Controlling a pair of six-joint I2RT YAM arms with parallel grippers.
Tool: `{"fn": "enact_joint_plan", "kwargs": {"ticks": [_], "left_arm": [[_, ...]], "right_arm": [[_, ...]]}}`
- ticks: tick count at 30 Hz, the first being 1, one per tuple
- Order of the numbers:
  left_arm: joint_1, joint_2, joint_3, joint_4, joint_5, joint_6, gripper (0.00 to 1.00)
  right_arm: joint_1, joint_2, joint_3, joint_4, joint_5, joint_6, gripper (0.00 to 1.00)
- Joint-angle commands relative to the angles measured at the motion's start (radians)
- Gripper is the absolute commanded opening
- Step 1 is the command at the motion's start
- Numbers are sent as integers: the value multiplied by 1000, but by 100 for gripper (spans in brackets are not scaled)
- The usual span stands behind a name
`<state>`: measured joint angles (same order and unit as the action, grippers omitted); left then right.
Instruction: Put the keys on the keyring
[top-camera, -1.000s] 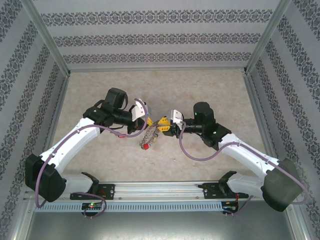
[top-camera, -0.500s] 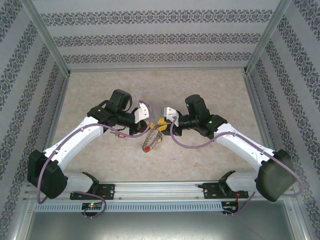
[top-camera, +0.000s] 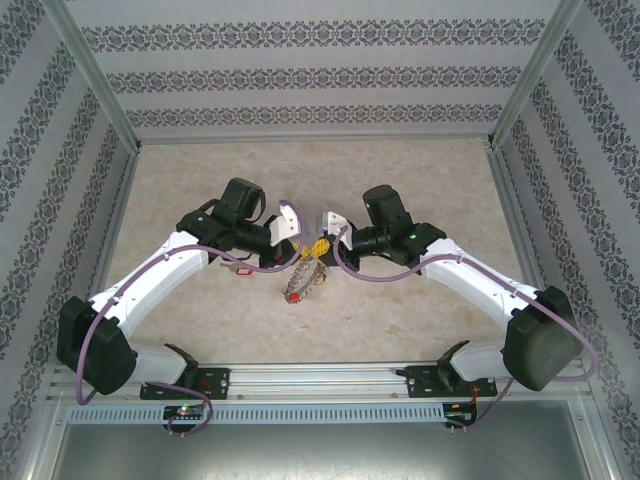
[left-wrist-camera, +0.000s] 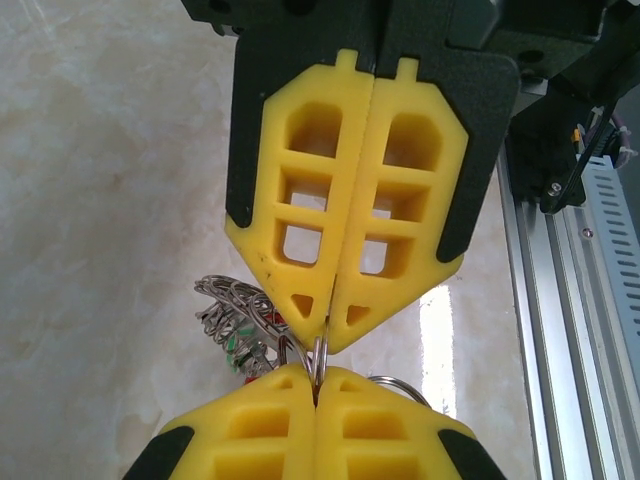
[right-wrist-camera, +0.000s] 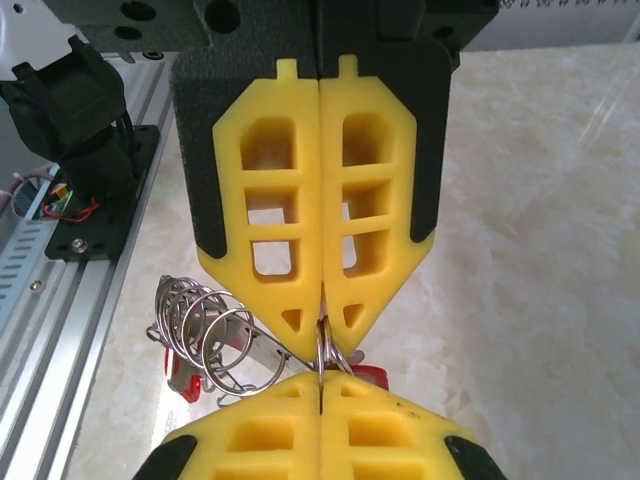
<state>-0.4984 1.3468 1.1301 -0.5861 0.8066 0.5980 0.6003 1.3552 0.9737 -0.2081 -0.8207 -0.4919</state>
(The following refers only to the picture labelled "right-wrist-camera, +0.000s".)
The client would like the red wire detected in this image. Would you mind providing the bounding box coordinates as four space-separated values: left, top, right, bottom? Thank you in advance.
42 196 101 225

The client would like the small circuit board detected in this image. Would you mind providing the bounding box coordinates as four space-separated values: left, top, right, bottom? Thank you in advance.
12 174 74 221

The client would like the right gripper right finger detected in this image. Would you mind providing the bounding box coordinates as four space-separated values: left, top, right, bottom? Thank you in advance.
320 369 507 480

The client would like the slotted grey cable duct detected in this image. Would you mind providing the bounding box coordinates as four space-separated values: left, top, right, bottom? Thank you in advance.
0 218 64 307

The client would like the metal key organizer with rings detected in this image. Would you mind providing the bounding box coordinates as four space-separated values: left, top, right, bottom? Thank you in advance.
144 273 351 401

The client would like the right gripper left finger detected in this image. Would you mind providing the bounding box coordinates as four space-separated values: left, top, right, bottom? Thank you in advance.
133 372 322 480

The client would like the silver split ring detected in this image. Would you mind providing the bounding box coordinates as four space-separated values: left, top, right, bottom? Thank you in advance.
313 318 347 389

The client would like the red key tag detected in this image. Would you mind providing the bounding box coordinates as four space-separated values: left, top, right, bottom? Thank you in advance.
347 360 390 391
163 347 207 404

